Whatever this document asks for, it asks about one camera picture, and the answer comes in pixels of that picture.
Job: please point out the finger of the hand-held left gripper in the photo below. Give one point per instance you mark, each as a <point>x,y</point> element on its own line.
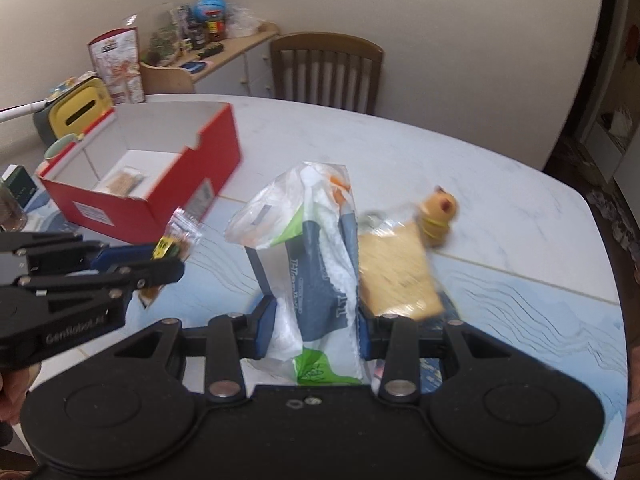
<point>160,272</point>
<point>125,257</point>

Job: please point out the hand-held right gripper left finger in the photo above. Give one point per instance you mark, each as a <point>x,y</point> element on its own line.
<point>265,329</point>

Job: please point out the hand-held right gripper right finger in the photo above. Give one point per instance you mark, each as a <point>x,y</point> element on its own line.
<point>363,334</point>

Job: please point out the clear small snack packet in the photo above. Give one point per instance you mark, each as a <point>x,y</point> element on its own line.
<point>185,232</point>

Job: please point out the plastic bag of tissue paper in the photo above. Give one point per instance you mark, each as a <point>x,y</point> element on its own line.
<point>310,280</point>

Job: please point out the red cardboard box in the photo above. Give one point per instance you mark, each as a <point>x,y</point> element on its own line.
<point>165,195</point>

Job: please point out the person's left hand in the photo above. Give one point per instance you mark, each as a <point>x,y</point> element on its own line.
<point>12,392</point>

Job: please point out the yellow flat packet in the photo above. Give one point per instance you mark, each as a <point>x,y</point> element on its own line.
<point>395,270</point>

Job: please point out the small cracker packet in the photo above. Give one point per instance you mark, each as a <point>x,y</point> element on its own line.
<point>124,180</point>

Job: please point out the glass jar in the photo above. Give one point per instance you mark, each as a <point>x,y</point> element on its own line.
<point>10,212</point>

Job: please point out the dark green small box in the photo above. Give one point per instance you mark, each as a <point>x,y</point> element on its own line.
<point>21,185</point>

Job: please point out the green mug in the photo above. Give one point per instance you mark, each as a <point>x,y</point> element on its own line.
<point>57,149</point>

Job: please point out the yellow bear figurine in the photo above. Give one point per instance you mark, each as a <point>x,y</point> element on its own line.
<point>439,210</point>

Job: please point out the yellow and grey tissue box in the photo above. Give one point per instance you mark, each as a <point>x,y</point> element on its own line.
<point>75,110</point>

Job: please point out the white stick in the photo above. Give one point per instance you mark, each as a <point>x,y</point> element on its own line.
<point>20,110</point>

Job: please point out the light wooden small chair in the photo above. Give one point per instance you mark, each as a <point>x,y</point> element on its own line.
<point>167,79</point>

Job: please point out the red patterned gift bag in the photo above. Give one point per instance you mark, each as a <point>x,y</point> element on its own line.
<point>117,65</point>

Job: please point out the blue flat pad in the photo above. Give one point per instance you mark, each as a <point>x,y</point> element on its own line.
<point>194,65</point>

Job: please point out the small potted plant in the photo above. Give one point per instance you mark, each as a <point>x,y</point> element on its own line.
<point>162,42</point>

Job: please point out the colourful puzzle cube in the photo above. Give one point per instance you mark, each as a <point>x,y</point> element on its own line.
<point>185,45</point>

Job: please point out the black remote control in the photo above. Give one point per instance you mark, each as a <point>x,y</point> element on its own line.
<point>210,51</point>

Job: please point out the white sideboard cabinet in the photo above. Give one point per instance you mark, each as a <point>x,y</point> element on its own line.
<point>250,65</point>

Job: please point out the red labelled jar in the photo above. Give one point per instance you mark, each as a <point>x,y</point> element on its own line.
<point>216,30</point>

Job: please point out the printed picture card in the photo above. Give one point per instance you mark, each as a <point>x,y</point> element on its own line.
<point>179,16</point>

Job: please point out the brown wooden dining chair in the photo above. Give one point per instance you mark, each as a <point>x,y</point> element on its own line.
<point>327,67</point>

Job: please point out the crumpled clear plastic bag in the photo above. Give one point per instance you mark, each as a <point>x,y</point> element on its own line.
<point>245,21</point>

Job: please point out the blue globe toy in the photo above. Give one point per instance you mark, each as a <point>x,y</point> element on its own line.
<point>210,6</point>

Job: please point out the dark patterned rug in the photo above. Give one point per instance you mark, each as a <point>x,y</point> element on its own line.
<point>612,220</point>

